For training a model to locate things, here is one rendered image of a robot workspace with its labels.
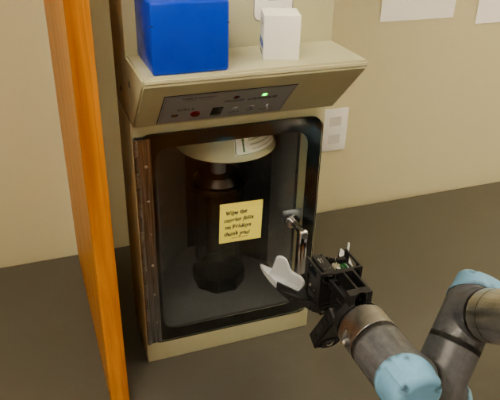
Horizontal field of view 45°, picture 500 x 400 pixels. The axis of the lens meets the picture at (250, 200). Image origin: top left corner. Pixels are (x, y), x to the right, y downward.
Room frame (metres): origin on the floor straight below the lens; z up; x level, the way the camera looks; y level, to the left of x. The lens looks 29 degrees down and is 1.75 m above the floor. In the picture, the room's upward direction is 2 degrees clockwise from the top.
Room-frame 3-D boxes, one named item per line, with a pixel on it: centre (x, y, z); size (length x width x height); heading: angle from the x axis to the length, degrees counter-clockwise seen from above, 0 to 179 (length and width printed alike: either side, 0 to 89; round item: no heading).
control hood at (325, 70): (0.84, 0.01, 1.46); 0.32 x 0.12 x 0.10; 111
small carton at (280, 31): (0.85, -0.04, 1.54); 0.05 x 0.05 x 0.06; 5
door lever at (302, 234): (0.89, -0.08, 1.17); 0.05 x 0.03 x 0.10; 21
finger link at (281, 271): (0.81, -0.05, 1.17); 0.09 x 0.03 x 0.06; 57
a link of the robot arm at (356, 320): (0.67, -0.17, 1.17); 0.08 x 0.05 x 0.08; 111
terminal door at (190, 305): (0.88, 0.03, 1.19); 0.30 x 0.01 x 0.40; 111
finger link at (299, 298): (0.78, -0.09, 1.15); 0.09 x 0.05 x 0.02; 57
